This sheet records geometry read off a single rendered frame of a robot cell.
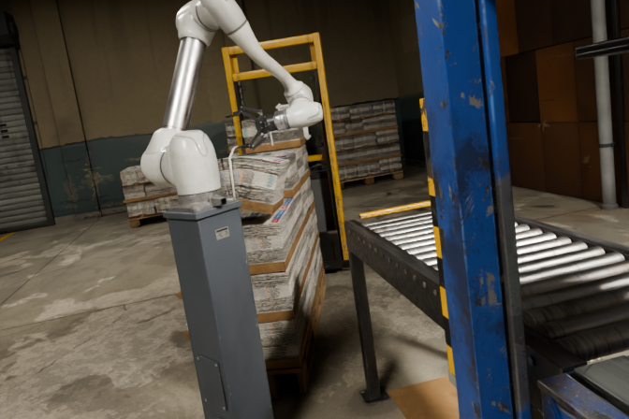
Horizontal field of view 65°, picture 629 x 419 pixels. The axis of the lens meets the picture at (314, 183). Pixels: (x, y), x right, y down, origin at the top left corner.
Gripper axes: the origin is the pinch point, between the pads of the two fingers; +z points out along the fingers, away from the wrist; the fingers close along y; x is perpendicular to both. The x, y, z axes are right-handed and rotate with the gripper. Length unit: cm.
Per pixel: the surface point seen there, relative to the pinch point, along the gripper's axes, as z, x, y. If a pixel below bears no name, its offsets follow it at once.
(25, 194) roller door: 517, 559, 12
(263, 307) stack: 3, -9, 80
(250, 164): -7.6, -12.8, 15.3
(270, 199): -13.0, -14.1, 31.9
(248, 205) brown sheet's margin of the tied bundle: -2.9, -14.1, 32.2
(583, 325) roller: -91, -122, 55
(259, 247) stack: -2, -9, 52
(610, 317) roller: -98, -120, 55
